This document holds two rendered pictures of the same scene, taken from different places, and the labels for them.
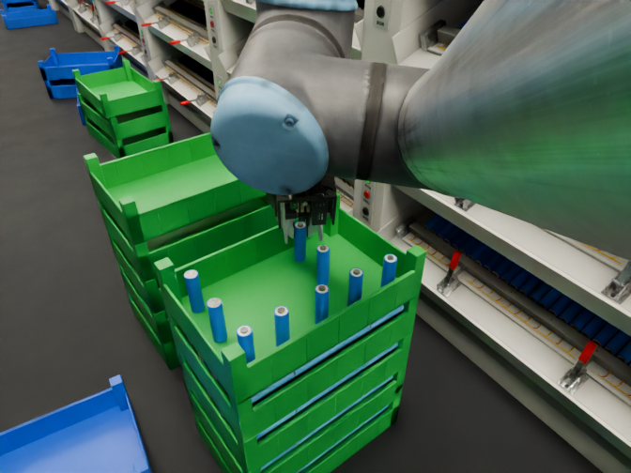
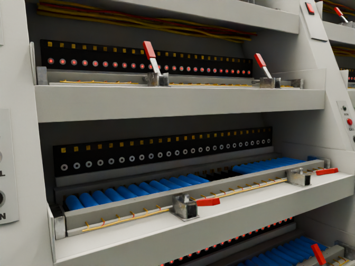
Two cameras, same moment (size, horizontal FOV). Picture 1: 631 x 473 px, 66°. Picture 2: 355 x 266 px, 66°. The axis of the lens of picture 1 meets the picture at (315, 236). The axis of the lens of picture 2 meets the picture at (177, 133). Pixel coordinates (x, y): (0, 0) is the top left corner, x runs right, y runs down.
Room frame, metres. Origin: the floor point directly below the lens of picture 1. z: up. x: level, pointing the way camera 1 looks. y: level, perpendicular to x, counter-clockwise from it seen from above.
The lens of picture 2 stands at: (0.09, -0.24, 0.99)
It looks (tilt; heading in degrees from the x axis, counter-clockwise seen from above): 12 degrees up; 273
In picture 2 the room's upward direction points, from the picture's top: 12 degrees counter-clockwise
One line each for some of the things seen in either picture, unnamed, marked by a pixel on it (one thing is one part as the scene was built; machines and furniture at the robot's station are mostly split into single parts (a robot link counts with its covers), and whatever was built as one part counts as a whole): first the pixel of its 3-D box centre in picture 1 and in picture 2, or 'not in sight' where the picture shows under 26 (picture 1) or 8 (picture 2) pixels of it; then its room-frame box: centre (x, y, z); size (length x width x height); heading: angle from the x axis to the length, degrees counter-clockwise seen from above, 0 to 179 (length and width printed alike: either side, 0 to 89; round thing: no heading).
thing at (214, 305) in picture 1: (217, 321); not in sight; (0.42, 0.12, 0.36); 0.02 x 0.02 x 0.06
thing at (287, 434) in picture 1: (296, 355); not in sight; (0.49, 0.03, 0.20); 0.30 x 0.20 x 0.08; 127
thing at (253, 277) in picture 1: (293, 279); not in sight; (0.49, 0.03, 0.36); 0.30 x 0.20 x 0.08; 127
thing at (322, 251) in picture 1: (322, 265); not in sight; (0.53, -0.01, 0.36); 0.02 x 0.02 x 0.06
